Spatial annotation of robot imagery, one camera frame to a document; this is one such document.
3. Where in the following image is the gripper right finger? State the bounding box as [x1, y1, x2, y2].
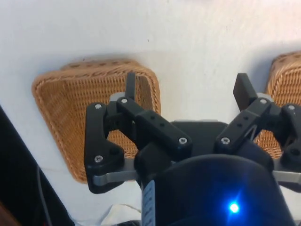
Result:
[213, 73, 301, 167]

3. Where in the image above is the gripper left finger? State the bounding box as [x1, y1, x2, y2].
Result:
[84, 72, 192, 194]

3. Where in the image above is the wicker basket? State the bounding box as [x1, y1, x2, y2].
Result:
[251, 50, 301, 161]
[31, 58, 162, 184]

